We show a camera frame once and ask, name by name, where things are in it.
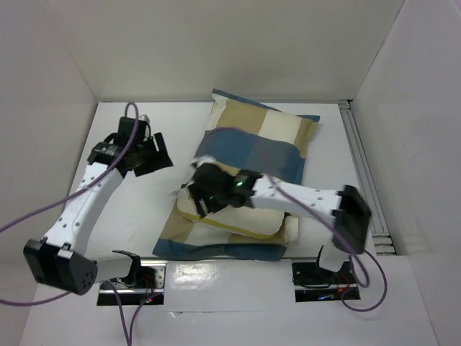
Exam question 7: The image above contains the cream pillow with duck patch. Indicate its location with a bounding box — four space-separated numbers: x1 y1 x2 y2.
176 189 299 246

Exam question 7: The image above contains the blue beige plaid pillowcase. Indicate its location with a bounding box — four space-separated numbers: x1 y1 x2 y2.
153 89 320 261

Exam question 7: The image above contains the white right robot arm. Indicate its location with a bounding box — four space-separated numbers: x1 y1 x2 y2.
183 156 372 283

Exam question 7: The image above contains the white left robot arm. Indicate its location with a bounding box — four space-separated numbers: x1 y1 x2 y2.
23 115 172 296

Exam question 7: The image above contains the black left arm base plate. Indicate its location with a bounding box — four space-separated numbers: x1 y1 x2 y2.
109 259 166 306

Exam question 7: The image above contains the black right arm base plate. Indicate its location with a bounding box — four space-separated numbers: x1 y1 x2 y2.
292 262 361 303

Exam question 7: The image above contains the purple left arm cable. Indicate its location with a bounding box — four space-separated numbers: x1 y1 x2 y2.
0 102 159 346

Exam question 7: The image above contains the aluminium frame rail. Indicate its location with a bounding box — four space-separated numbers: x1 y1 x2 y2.
339 100 397 256

